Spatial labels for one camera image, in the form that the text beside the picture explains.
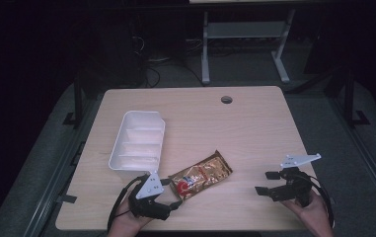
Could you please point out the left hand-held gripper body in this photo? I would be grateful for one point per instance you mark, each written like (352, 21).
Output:
(149, 188)

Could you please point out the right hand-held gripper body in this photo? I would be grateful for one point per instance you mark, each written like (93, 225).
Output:
(295, 187)

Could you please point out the gold foil snack packet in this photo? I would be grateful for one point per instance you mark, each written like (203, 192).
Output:
(199, 176)

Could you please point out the white divided plastic tray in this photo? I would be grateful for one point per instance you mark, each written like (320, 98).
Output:
(137, 144)

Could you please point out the person's right hand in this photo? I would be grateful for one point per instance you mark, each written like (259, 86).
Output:
(317, 217)

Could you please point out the person's left hand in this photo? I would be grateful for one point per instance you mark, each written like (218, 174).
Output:
(124, 222)

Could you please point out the black tape strip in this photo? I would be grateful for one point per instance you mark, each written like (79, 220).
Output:
(67, 198)

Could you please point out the black metal stand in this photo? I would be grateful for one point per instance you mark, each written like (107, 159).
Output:
(78, 98)
(349, 98)

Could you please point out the aluminium floor rail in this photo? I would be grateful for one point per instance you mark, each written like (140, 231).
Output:
(60, 177)
(366, 154)

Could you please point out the white metal table frame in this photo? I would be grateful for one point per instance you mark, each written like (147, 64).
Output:
(205, 49)

